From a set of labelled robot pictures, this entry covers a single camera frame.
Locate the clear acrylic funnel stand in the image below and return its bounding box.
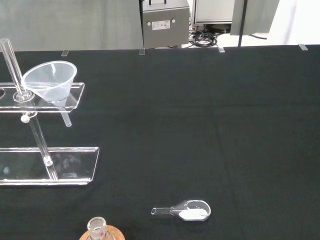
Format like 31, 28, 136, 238
0, 37, 100, 188

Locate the black cloth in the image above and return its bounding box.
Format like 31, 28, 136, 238
0, 44, 320, 240

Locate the grey metal cabinet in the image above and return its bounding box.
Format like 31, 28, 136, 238
139, 0, 190, 50

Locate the white cabinet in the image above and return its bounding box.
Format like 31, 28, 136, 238
192, 0, 236, 27

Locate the glass round-bottom flask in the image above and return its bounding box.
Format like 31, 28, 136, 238
86, 216, 110, 240

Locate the black tripod pole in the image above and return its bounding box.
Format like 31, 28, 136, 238
237, 0, 249, 48

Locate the grey panel board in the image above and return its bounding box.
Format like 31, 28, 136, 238
229, 0, 280, 36

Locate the black cable bundle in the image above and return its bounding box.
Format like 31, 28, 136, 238
187, 23, 220, 48

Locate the cork ring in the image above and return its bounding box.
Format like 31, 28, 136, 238
78, 224, 126, 240

